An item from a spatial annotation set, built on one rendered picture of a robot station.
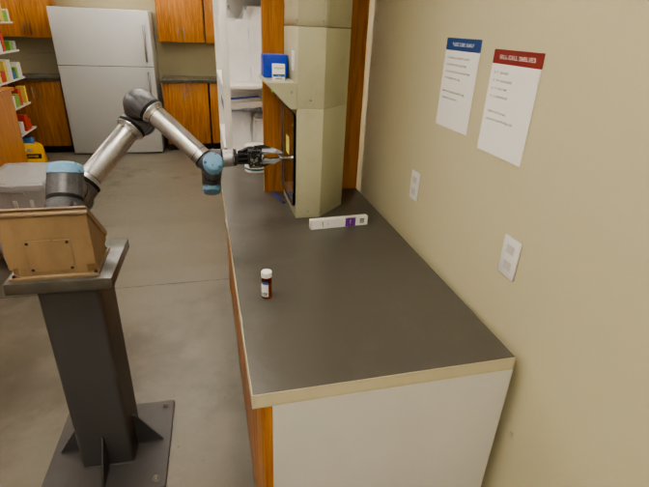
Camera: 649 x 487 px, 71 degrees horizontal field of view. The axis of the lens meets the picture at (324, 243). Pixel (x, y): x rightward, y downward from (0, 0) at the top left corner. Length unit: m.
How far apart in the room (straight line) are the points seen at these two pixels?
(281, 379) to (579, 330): 0.70
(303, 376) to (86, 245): 0.85
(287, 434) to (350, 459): 0.22
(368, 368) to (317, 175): 1.03
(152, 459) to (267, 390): 1.22
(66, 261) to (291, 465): 0.95
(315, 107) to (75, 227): 0.98
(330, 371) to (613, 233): 0.70
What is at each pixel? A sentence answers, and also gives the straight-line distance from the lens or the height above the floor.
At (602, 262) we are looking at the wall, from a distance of 1.13.
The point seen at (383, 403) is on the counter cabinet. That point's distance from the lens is 1.25.
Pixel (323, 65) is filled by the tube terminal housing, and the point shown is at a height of 1.58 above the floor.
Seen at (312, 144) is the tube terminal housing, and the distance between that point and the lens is 1.95.
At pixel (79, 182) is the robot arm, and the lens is 1.81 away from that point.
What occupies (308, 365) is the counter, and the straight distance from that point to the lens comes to 1.19.
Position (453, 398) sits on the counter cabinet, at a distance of 1.34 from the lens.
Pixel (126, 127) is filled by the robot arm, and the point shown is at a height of 1.32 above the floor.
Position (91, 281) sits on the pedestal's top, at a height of 0.93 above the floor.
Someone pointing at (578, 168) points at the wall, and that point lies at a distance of 1.16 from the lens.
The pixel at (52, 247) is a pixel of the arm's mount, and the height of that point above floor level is 1.05.
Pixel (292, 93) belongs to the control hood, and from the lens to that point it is 1.89.
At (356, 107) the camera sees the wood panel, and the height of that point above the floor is 1.36.
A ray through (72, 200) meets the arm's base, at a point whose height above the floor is 1.15.
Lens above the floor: 1.72
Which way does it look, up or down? 25 degrees down
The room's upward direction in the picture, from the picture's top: 3 degrees clockwise
